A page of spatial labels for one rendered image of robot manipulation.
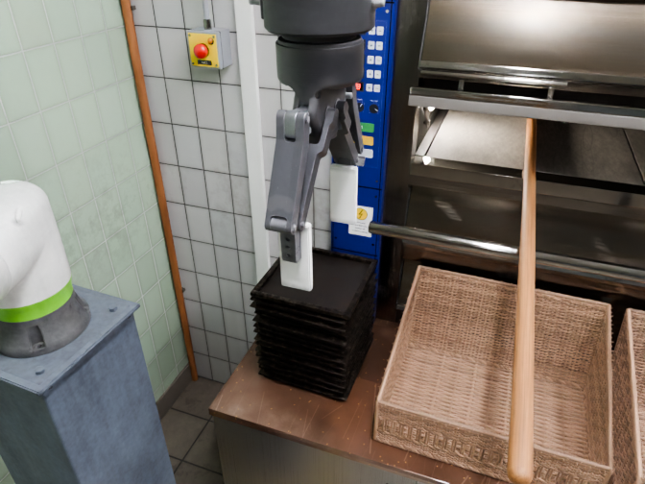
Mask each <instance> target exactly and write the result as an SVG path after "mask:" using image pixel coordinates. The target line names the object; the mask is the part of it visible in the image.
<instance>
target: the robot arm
mask: <svg viewBox="0 0 645 484"><path fill-rule="evenodd" d="M249 3H250V5H256V6H260V12H261V19H264V28H265V29H266V30H267V31H268V32H269V33H271V34H274V35H279V37H278V39H277V41H276V42H275V53H276V71H277V78H278V80H279V81H280V82H281V83H282V84H284V85H288V86H289V87H291V88H292V89H293V90H294V92H295V97H294V104H293V110H285V109H279V110H278V111H277V113H276V118H275V123H276V141H275V153H274V161H273V168H272V174H271V181H270V189H269V196H268V202H267V209H266V216H265V224H264V227H265V230H271V231H276V232H278V243H279V257H280V273H281V284H282V285H283V286H288V287H293V288H297V289H301V290H305V291H311V290H312V288H313V271H312V234H311V224H310V223H306V218H307V214H308V210H309V206H310V202H311V198H312V194H313V189H314V185H315V181H316V177H317V173H318V169H319V165H320V160H321V158H323V157H325V156H326V155H327V151H328V148H329V151H330V153H331V155H332V156H333V159H334V161H335V163H332V164H331V165H330V220H331V221H332V222H338V223H344V224H350V225H355V224H356V220H357V182H358V167H357V166H364V165H365V160H366V158H365V157H364V156H358V154H359V155H362V154H363V152H364V144H363V137H362V131H361V124H360V118H359V111H358V105H357V98H356V84H358V83H359V82H360V81H361V80H362V78H363V73H364V40H363V39H362V37H361V36H360V34H364V33H367V32H369V31H371V30H372V29H373V28H374V26H375V10H376V9H377V8H381V7H385V0H249ZM353 141H354V142H355V143H354V142H353ZM337 163H339V164H337ZM354 165H356V166H354ZM90 318H91V313H90V309H89V305H88V303H87V301H86V300H85V299H84V298H82V297H80V296H79V295H78V294H77V293H76V291H75V290H74V288H73V285H72V273H71V269H70V266H69V262H68V259H67V256H66V253H65V250H64V247H63V244H62V241H61V238H60V232H59V229H58V226H57V223H56V220H55V217H54V214H53V211H52V208H51V206H50V203H49V200H48V197H47V195H46V194H45V192H44V191H43V190H42V189H41V188H40V187H38V186H36V185H35V184H32V183H30V182H26V181H0V354H2V355H5V356H7V357H12V358H30V357H37V356H41V355H44V354H47V353H50V352H53V351H57V350H59V349H61V348H63V347H65V346H66V345H68V344H70V343H71V342H73V341H74V340H75V339H77V338H78V337H79V336H80V335H81V334H82V333H83V332H84V331H85V329H86V328H87V326H88V324H89V322H90Z"/></svg>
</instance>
